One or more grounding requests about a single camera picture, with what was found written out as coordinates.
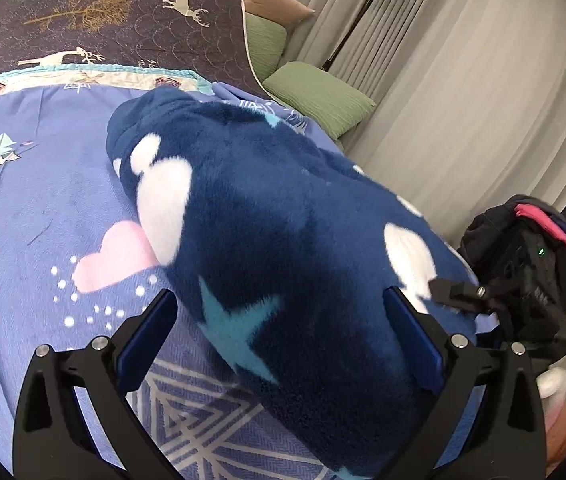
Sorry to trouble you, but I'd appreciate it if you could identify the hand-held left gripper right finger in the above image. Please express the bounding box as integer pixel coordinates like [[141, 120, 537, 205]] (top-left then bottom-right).
[[383, 285, 548, 480]]

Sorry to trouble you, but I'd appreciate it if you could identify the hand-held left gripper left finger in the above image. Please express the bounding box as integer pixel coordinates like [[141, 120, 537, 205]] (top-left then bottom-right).
[[12, 288, 184, 480]]

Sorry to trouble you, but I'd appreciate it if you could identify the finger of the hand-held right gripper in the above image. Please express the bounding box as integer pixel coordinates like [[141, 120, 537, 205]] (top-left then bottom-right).
[[428, 277, 514, 341]]

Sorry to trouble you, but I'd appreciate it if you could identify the navy fleece star print pajama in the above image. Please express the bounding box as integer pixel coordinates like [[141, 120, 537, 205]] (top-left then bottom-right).
[[106, 85, 481, 478]]

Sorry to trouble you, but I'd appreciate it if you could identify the person's dark pink-trimmed clothing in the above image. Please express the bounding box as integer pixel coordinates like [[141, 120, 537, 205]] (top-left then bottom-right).
[[458, 195, 566, 301]]

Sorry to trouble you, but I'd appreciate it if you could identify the purple printed bedsheet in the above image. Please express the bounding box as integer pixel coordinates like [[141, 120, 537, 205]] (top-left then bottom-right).
[[0, 80, 504, 480]]

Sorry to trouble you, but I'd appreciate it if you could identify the grey curtain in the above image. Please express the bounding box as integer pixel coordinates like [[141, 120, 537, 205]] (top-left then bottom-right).
[[283, 0, 566, 396]]

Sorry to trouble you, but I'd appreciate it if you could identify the large green pillow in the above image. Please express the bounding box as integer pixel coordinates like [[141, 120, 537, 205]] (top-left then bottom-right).
[[262, 61, 378, 140]]

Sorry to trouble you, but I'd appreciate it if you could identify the white floral quilt teal edge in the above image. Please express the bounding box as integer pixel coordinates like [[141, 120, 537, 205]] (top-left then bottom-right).
[[0, 62, 211, 113]]

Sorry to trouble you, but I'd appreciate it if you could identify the dark deer print mattress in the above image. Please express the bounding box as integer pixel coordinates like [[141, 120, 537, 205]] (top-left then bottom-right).
[[0, 0, 274, 96]]

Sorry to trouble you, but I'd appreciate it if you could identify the small green pillow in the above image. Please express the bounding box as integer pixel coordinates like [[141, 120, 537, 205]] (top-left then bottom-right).
[[245, 12, 289, 78]]

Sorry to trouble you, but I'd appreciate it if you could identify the tan pillow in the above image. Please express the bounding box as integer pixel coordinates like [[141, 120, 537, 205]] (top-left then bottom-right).
[[243, 0, 316, 28]]

